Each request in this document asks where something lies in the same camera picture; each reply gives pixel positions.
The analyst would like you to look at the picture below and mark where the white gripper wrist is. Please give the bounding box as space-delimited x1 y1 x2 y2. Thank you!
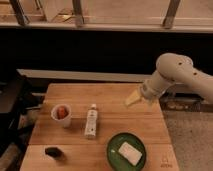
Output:
125 81 158 106

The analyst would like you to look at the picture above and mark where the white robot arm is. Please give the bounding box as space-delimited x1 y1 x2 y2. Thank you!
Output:
124 53 213 106

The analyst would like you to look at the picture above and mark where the white sponge block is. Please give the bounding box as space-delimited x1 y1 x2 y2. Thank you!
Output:
118 142 142 166

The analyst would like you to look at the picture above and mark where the green plate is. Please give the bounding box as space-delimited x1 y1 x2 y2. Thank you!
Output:
106 132 146 171

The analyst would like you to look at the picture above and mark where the orange object in cup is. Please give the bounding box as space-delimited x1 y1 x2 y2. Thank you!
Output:
57 106 67 119

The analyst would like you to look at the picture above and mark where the small black object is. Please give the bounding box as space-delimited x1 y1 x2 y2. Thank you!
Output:
45 147 62 158

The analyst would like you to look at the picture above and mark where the black chair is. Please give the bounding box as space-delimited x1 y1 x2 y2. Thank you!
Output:
0 76 39 157

